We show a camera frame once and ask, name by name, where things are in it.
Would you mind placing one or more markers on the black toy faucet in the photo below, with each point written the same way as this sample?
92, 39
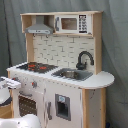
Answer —
82, 63

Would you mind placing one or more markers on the grey backdrop curtain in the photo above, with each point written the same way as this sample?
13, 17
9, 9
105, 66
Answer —
114, 43

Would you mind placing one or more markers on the black toy stovetop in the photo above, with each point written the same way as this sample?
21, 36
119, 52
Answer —
37, 67

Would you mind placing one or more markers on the grey range hood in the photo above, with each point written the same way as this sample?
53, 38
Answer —
39, 27

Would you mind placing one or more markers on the toy microwave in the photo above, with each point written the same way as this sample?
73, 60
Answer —
73, 24

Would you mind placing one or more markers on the grey toy sink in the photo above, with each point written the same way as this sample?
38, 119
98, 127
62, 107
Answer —
73, 74

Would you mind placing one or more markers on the wooden toy kitchen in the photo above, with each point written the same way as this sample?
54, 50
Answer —
62, 50

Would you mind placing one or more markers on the right red stove knob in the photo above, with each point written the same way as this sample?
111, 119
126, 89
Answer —
34, 84

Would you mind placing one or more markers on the toy oven door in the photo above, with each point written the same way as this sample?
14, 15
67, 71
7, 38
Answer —
30, 102

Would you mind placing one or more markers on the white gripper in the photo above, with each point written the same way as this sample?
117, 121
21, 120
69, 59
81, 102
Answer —
9, 83

